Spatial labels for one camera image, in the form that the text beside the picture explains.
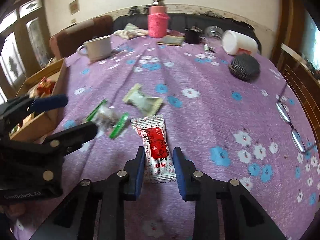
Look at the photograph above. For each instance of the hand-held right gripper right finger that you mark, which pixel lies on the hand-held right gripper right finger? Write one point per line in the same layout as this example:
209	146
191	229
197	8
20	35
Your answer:
180	175

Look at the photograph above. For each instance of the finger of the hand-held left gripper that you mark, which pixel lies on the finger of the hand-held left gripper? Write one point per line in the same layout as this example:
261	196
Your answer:
50	103
77	133

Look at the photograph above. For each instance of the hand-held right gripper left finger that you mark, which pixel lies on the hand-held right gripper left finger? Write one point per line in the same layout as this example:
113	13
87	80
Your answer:
138	172

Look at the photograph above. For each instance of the dark red foil packet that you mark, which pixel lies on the dark red foil packet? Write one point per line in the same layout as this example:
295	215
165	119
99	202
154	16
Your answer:
45	86

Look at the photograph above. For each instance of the brown cardboard box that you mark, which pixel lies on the brown cardboard box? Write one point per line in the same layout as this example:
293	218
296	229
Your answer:
58	85

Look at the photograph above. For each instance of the green clear candy packet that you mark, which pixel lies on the green clear candy packet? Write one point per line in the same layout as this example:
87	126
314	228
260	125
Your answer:
107	116

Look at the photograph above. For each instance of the white packet with red label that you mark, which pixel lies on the white packet with red label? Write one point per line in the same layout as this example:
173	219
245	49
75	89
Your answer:
152	140

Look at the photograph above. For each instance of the purple floral tablecloth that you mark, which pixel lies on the purple floral tablecloth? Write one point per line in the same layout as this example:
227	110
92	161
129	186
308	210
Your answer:
200	120

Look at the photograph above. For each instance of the wooden glass door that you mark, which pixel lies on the wooden glass door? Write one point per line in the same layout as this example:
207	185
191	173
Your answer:
22	45

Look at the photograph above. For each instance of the brown armchair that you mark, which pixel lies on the brown armchair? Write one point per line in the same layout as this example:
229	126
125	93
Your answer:
72	37

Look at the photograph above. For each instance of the pale green candy packet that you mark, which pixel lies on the pale green candy packet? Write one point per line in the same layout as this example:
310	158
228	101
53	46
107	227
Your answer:
142	100

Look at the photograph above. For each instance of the white mug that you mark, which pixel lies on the white mug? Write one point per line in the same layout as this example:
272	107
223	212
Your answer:
98	48

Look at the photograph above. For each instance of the white cloth gloves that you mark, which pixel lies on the white cloth gloves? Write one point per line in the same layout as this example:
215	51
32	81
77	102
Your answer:
130	32

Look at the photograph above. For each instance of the eyeglasses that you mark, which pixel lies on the eyeglasses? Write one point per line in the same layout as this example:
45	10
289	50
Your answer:
285	115

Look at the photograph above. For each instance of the black woven pouch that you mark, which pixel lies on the black woven pouch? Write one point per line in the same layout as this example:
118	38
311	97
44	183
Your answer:
245	67

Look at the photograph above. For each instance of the small black gadget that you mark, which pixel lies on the small black gadget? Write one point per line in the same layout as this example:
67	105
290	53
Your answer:
145	9
134	10

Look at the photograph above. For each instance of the small silver black object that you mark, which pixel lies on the small silver black object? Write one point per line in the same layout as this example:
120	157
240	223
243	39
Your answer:
208	47

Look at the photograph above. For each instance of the green printed booklet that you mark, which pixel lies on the green printed booklet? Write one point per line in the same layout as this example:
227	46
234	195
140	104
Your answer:
171	40

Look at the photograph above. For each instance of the pink knit-sleeved bottle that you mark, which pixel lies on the pink knit-sleeved bottle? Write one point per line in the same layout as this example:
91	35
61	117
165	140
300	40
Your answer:
157	22

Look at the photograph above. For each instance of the small black pot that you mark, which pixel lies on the small black pot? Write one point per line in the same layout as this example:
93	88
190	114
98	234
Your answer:
193	36

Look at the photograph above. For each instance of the white plastic jar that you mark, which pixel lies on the white plastic jar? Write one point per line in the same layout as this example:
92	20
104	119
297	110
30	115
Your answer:
237	42

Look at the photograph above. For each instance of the clear glass jar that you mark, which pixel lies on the clear glass jar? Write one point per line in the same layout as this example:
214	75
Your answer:
213	33

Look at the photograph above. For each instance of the wooden sideboard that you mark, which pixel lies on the wooden sideboard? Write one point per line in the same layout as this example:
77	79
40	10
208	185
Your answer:
300	85

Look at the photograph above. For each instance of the black leather sofa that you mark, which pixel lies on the black leather sofa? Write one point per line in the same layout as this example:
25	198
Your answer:
190	20

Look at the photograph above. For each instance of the frosted glass window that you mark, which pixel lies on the frosted glass window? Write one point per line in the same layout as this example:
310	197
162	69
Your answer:
312	42

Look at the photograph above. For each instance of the small wall plaque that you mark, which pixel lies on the small wall plaque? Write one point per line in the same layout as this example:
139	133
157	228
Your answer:
74	7

